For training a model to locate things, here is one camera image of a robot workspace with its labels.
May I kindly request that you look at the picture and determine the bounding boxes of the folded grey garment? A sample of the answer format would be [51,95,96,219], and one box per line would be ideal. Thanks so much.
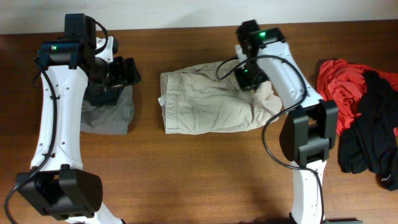
[80,86,134,135]

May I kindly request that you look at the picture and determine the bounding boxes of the red crumpled garment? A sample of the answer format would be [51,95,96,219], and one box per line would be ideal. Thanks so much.
[317,59,397,136]

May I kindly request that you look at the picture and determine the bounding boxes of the folded black garment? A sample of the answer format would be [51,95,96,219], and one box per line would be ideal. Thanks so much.
[83,83,123,106]

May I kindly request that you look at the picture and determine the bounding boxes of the black garment with logo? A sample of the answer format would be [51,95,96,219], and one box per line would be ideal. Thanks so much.
[338,70,397,191]

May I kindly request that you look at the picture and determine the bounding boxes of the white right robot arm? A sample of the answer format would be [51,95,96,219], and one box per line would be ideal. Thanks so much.
[236,21,338,223]

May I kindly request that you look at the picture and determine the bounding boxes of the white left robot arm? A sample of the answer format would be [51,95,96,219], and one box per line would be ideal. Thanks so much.
[15,37,141,223]

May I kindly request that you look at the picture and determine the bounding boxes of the beige shorts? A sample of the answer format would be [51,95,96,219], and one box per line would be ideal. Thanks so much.
[158,60,282,135]

